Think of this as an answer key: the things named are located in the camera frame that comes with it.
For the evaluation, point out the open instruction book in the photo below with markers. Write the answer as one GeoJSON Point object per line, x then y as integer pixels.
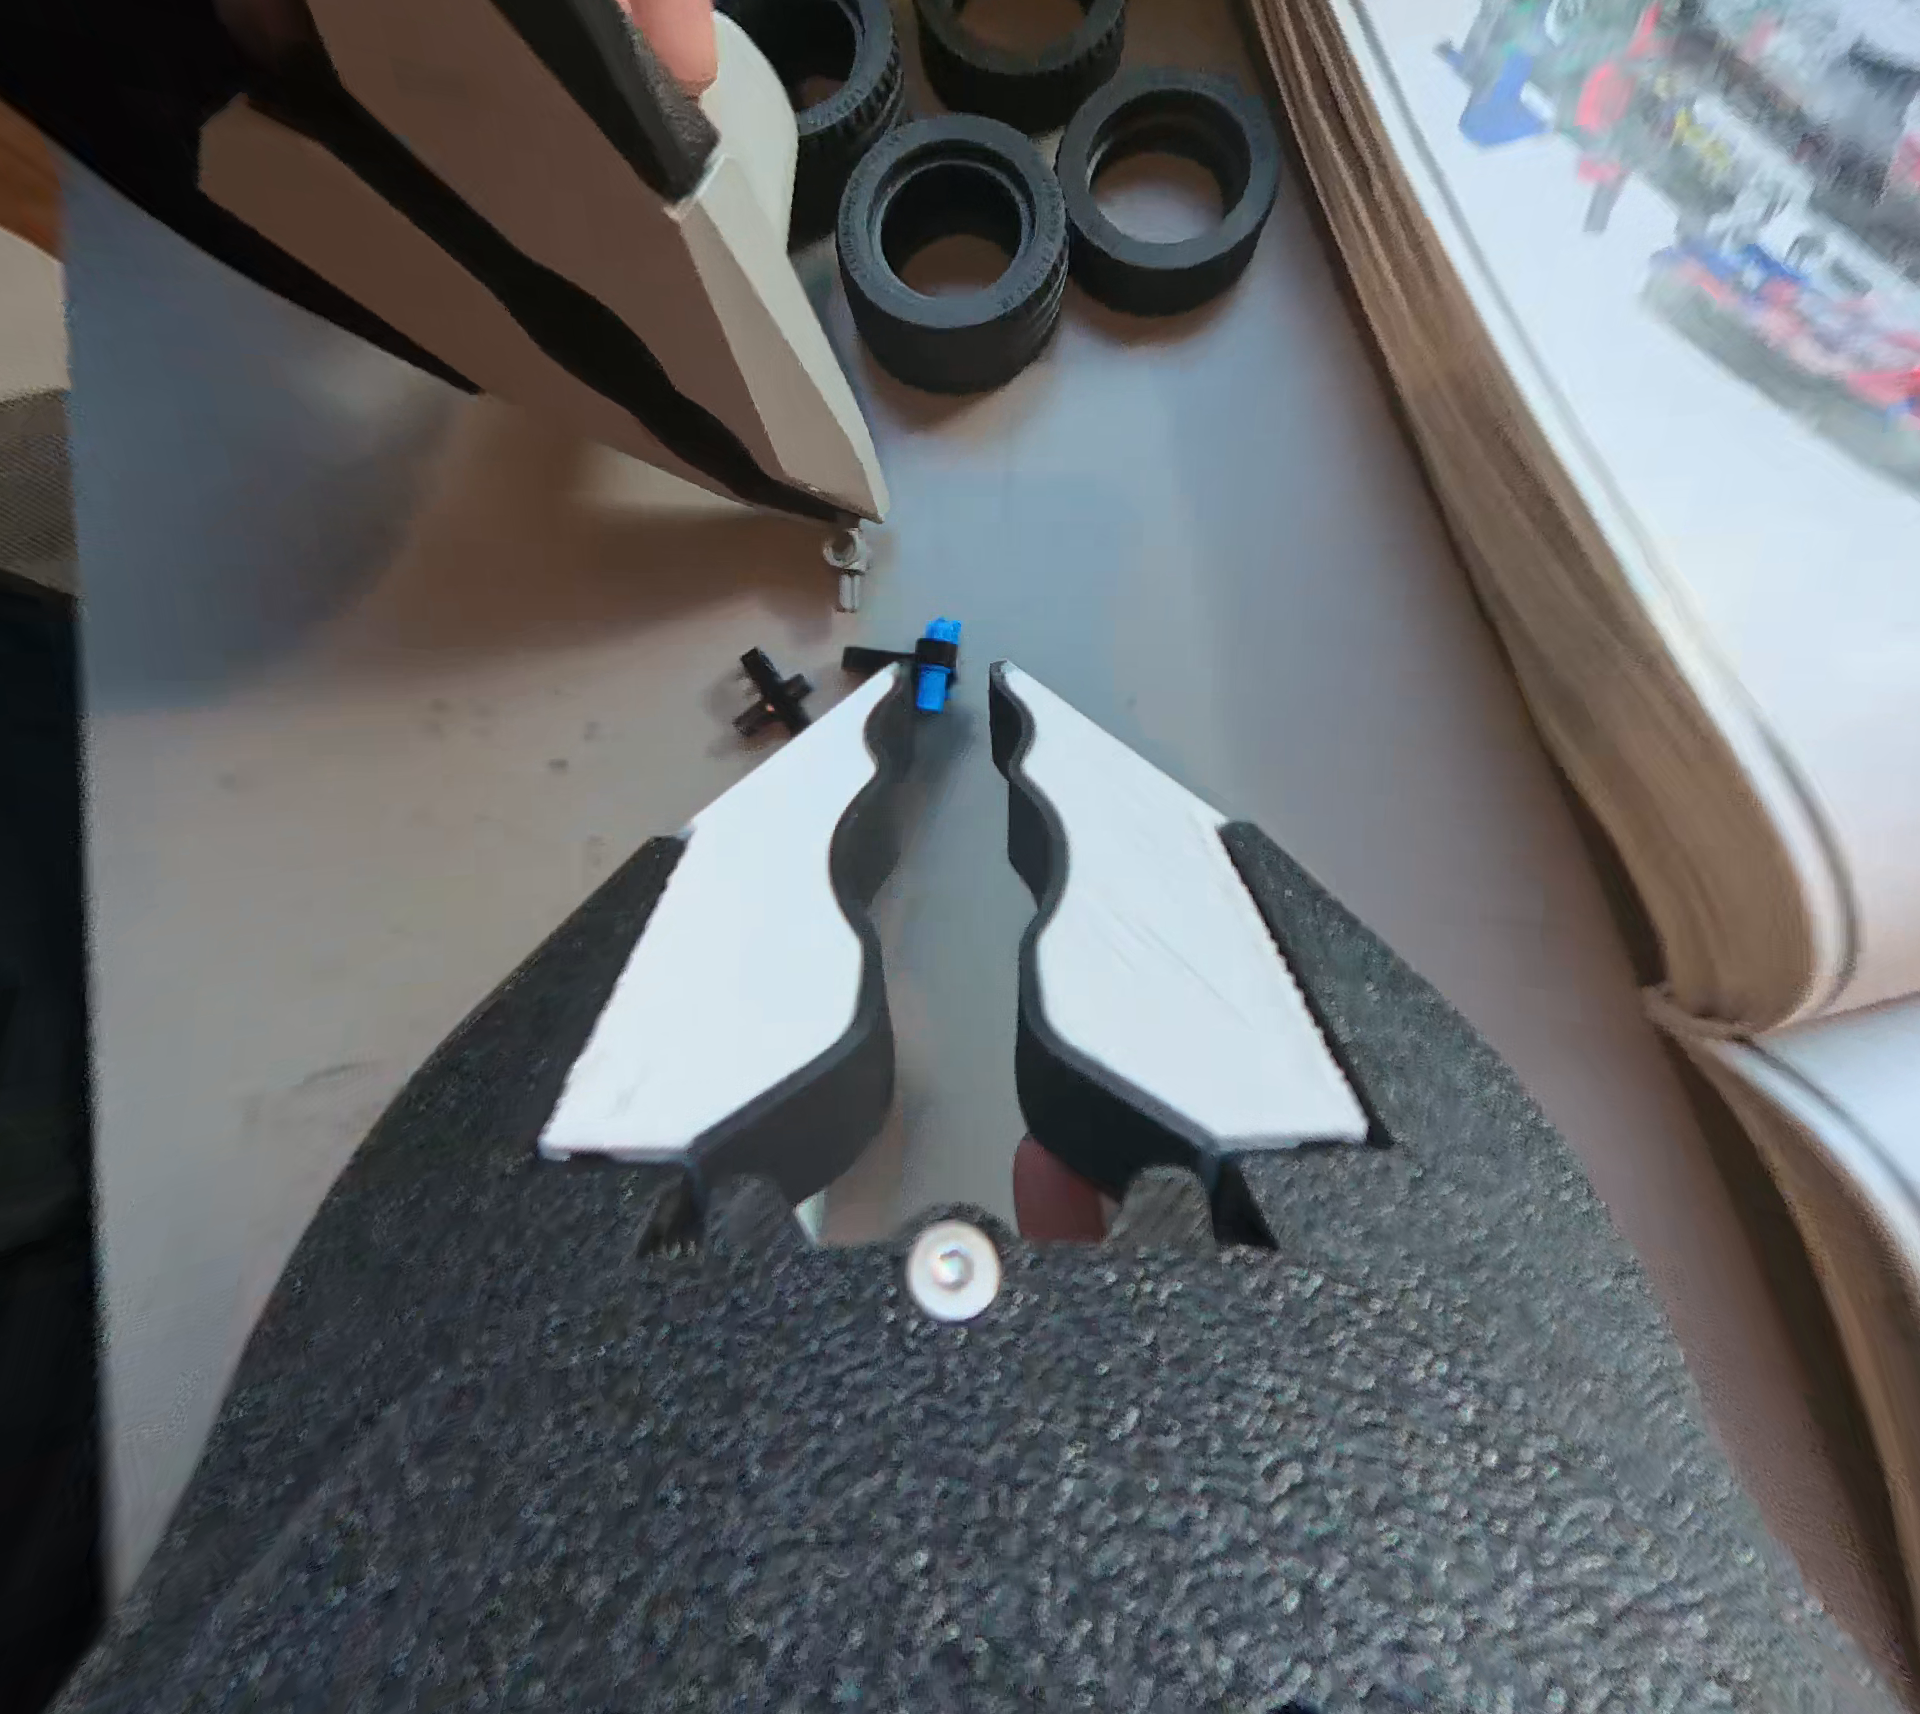
{"type": "Point", "coordinates": [1577, 466]}

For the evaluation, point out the person's right hand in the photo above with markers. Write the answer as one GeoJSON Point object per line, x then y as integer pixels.
{"type": "Point", "coordinates": [1057, 1188]}

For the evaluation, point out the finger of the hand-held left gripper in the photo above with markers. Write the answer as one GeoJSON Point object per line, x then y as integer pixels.
{"type": "Point", "coordinates": [447, 96]}
{"type": "Point", "coordinates": [347, 245]}

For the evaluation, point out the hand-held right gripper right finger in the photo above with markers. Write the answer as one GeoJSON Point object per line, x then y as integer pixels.
{"type": "Point", "coordinates": [1185, 995]}

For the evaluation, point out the grey axle connector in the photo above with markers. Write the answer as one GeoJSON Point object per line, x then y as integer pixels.
{"type": "Point", "coordinates": [851, 562]}

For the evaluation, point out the black beam two blue pins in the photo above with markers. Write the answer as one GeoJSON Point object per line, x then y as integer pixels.
{"type": "Point", "coordinates": [931, 661]}

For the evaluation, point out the wooden furniture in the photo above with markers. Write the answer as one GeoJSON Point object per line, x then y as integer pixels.
{"type": "Point", "coordinates": [23, 184]}

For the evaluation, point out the black rubber toy tyre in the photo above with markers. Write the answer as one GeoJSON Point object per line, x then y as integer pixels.
{"type": "Point", "coordinates": [951, 334]}
{"type": "Point", "coordinates": [878, 126]}
{"type": "Point", "coordinates": [1170, 276]}
{"type": "Point", "coordinates": [1018, 96]}

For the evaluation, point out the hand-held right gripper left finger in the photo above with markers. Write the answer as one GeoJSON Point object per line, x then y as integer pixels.
{"type": "Point", "coordinates": [718, 995]}

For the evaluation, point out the black angled beam blue pin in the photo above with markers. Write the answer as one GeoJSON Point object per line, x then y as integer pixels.
{"type": "Point", "coordinates": [771, 689]}

